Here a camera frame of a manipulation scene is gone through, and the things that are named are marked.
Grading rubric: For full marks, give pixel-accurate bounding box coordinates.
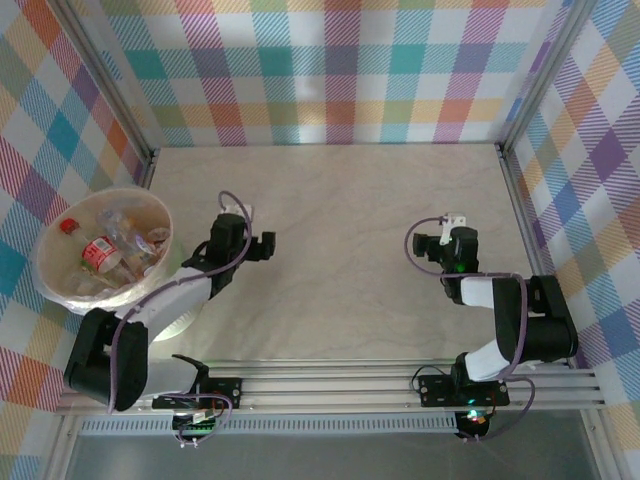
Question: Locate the red label bottle red cap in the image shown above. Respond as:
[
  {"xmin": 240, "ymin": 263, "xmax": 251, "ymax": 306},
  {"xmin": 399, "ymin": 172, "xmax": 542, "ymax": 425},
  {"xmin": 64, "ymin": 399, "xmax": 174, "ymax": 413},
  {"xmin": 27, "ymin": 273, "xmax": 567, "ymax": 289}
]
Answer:
[{"xmin": 59, "ymin": 218, "xmax": 125, "ymax": 275}]

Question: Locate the white round waste bin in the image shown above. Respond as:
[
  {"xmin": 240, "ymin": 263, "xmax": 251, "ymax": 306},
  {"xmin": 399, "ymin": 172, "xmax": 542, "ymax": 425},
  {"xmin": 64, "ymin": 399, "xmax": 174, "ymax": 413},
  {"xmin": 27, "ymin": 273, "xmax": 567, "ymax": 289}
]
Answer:
[{"xmin": 35, "ymin": 185, "xmax": 204, "ymax": 345}]

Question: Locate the aluminium side rail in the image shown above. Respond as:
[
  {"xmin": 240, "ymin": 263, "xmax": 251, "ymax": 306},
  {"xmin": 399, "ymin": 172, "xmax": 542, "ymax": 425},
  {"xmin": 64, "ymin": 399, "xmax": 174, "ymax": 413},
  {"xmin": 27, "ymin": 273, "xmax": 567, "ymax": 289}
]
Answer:
[
  {"xmin": 130, "ymin": 148, "xmax": 160, "ymax": 194},
  {"xmin": 495, "ymin": 142, "xmax": 576, "ymax": 371}
]

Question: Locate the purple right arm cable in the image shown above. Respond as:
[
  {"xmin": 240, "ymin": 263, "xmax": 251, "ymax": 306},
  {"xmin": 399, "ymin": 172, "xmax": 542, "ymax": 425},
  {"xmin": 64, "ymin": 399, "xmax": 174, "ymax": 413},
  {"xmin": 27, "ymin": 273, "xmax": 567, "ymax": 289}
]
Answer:
[{"xmin": 403, "ymin": 215, "xmax": 536, "ymax": 444}]

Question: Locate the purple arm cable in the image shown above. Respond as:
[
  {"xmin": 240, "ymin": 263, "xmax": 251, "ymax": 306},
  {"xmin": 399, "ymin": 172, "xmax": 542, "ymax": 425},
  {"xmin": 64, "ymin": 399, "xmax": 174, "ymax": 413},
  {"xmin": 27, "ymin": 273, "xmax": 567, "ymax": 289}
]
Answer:
[
  {"xmin": 403, "ymin": 215, "xmax": 536, "ymax": 444},
  {"xmin": 107, "ymin": 189, "xmax": 254, "ymax": 415}
]

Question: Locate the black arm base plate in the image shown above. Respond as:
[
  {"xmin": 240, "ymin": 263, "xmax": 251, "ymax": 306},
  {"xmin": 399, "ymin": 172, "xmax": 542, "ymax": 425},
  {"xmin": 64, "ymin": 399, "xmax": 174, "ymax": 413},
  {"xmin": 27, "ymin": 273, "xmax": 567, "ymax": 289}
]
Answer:
[
  {"xmin": 417, "ymin": 372, "xmax": 511, "ymax": 407},
  {"xmin": 199, "ymin": 377, "xmax": 244, "ymax": 401}
]

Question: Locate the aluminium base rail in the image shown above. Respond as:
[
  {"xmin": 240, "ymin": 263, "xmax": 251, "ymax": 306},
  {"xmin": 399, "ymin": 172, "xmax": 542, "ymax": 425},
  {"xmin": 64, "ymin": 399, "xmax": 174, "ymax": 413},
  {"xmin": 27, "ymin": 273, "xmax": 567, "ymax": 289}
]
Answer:
[{"xmin": 54, "ymin": 357, "xmax": 609, "ymax": 415}]

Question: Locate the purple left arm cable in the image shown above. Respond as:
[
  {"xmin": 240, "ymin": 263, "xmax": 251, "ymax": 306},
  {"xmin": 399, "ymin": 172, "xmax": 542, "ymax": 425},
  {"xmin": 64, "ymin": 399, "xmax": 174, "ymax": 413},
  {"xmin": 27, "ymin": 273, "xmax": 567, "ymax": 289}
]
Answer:
[{"xmin": 107, "ymin": 189, "xmax": 254, "ymax": 415}]

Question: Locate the controller board with wires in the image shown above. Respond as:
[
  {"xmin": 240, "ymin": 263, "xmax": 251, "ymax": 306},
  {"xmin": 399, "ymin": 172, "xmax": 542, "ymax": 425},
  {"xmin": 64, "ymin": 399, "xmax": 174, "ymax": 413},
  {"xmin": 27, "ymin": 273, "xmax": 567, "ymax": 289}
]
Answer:
[
  {"xmin": 172, "ymin": 392, "xmax": 240, "ymax": 450},
  {"xmin": 457, "ymin": 407, "xmax": 496, "ymax": 445}
]

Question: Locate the grey slotted cable duct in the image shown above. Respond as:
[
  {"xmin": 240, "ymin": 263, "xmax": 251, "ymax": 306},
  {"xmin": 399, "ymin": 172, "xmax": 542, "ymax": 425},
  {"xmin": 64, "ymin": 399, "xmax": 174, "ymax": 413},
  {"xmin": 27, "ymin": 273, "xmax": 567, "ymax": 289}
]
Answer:
[{"xmin": 79, "ymin": 417, "xmax": 459, "ymax": 435}]

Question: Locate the aluminium frame post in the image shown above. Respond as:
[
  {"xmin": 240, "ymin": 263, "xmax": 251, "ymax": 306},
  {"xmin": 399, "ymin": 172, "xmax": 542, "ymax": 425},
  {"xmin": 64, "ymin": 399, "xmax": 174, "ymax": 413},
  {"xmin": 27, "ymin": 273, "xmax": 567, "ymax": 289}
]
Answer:
[
  {"xmin": 497, "ymin": 0, "xmax": 596, "ymax": 151},
  {"xmin": 52, "ymin": 0, "xmax": 161, "ymax": 166}
]

